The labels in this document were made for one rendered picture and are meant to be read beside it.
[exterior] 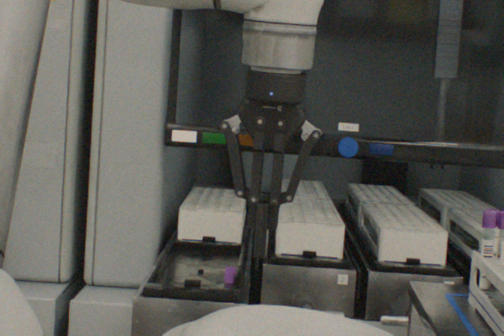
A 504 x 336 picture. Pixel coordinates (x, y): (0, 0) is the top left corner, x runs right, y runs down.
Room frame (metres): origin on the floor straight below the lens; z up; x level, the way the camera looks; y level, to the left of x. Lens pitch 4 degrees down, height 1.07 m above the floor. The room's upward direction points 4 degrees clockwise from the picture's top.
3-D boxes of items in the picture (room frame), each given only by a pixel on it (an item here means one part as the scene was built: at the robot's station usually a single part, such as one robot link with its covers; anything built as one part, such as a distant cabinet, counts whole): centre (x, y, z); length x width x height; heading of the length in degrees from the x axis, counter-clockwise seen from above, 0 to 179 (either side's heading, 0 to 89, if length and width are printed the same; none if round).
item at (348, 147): (1.40, -0.14, 0.98); 0.03 x 0.01 x 0.03; 89
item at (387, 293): (1.66, -0.25, 0.78); 0.73 x 0.14 x 0.09; 179
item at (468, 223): (1.52, -0.40, 0.83); 0.30 x 0.10 x 0.06; 179
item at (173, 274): (1.41, 0.06, 0.78); 0.73 x 0.14 x 0.09; 179
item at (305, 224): (1.52, -0.10, 0.83); 0.30 x 0.10 x 0.06; 179
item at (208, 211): (1.59, 0.05, 0.83); 0.30 x 0.10 x 0.06; 179
